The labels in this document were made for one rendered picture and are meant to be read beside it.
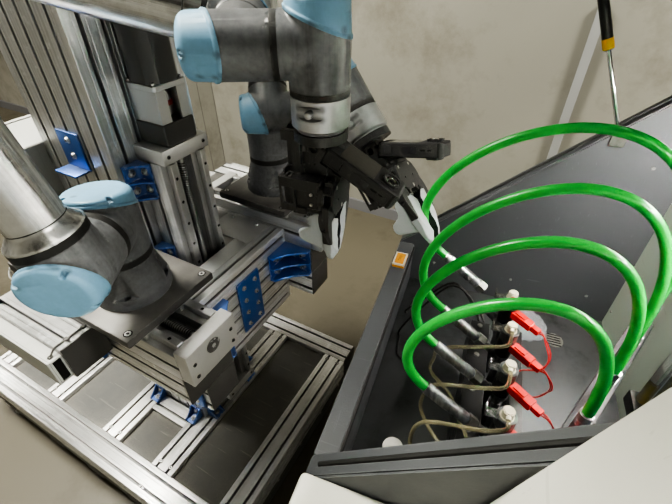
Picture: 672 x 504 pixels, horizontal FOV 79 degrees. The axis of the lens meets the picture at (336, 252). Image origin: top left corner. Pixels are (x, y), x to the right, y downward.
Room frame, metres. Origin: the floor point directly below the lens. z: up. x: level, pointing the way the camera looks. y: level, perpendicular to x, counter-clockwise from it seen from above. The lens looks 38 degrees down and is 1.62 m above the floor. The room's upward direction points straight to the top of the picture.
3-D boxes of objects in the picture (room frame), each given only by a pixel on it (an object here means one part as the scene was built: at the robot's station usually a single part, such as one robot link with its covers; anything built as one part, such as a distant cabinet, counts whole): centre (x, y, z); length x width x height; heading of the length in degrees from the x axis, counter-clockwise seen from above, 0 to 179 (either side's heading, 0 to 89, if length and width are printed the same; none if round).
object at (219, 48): (0.53, 0.12, 1.52); 0.11 x 0.11 x 0.08; 4
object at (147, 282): (0.63, 0.42, 1.09); 0.15 x 0.15 x 0.10
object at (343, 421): (0.60, -0.09, 0.87); 0.62 x 0.04 x 0.16; 160
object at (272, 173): (1.06, 0.18, 1.09); 0.15 x 0.15 x 0.10
